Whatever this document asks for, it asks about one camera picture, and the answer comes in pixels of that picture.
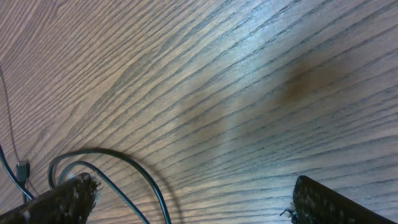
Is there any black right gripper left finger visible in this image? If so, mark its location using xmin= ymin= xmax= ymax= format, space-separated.
xmin=1 ymin=173 xmax=100 ymax=224

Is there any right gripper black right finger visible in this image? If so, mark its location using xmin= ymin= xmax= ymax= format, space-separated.
xmin=290 ymin=175 xmax=396 ymax=224

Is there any thick black USB-A cable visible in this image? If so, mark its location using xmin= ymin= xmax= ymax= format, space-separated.
xmin=47 ymin=147 xmax=172 ymax=224

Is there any thin black USB-C cable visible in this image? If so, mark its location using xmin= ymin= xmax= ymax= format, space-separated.
xmin=0 ymin=144 xmax=35 ymax=203

